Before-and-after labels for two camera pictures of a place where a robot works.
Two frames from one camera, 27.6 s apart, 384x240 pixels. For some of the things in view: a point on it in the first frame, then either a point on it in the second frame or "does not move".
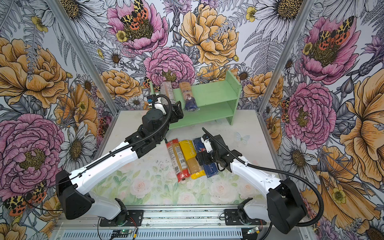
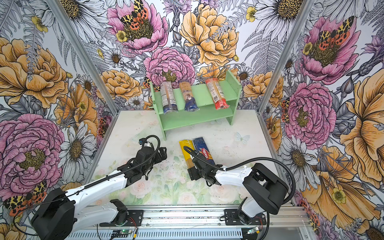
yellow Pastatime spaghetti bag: x=194 y=167 does not move
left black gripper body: x=175 y=117 -> x=156 y=159
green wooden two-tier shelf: x=216 y=102 does not move
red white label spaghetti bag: x=177 y=159 -> x=217 y=93
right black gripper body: x=215 y=155 -> x=196 y=174
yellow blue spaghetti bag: x=190 y=103 does not move
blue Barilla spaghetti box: x=210 y=168 does not move
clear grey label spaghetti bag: x=166 y=89 does not move
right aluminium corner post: x=304 y=13 does not move
